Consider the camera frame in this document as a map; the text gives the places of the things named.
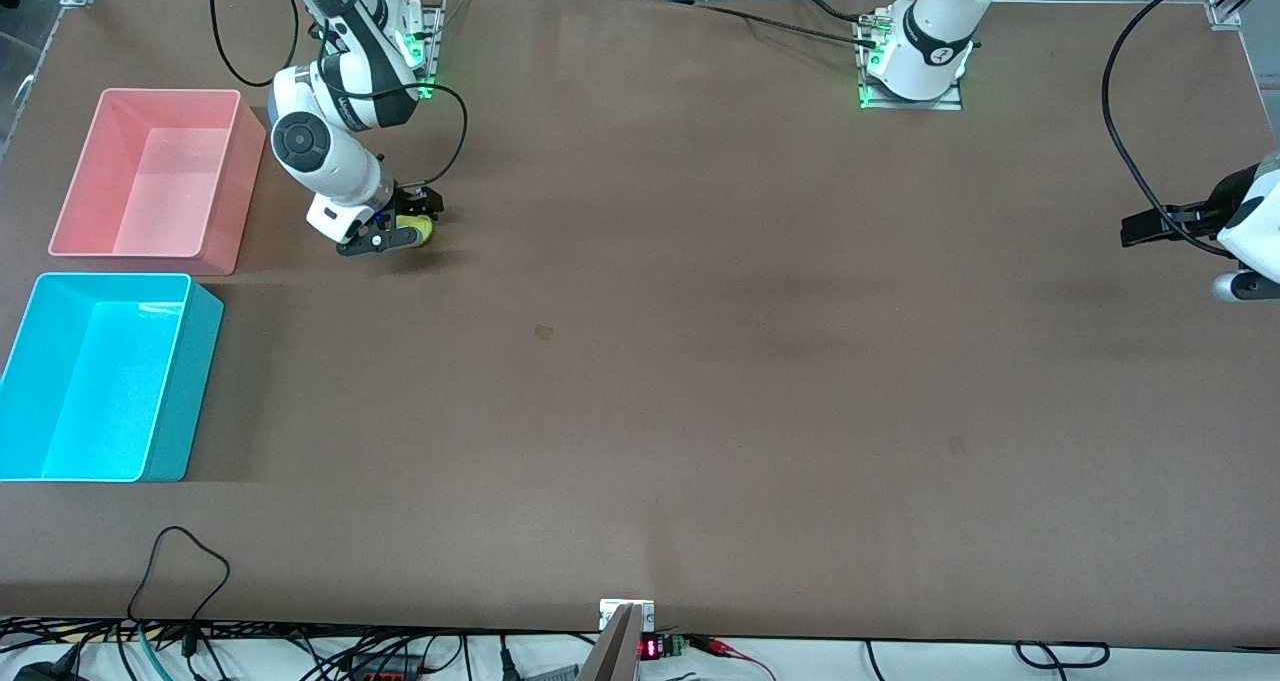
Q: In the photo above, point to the yellow-green tennis ball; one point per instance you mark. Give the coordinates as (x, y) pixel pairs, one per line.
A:
(415, 230)

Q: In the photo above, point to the red clip lead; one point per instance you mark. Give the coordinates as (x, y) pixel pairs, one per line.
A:
(730, 649)

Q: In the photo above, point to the small red display module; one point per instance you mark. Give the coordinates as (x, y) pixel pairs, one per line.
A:
(652, 648)

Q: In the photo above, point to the grey metal camera bracket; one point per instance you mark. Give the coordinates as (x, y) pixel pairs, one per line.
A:
(615, 651)

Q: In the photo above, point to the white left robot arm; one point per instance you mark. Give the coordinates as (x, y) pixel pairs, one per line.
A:
(935, 21)

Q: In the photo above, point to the blue plastic bin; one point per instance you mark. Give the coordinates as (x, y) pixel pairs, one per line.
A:
(100, 401)

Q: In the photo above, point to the black power adapter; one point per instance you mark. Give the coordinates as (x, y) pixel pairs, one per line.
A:
(40, 672)

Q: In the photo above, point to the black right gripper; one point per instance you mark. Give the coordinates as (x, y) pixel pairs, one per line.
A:
(409, 204)

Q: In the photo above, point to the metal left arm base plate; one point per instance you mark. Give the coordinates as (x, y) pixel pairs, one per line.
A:
(940, 104)

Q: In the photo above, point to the pink plastic bin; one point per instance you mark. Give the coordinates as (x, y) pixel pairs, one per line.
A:
(180, 191)

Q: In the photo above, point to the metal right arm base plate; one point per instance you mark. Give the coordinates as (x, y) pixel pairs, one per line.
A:
(436, 31)

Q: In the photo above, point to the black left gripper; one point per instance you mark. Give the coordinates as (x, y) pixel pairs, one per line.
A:
(1201, 212)

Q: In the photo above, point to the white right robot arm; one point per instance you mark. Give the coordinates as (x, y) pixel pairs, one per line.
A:
(340, 161)

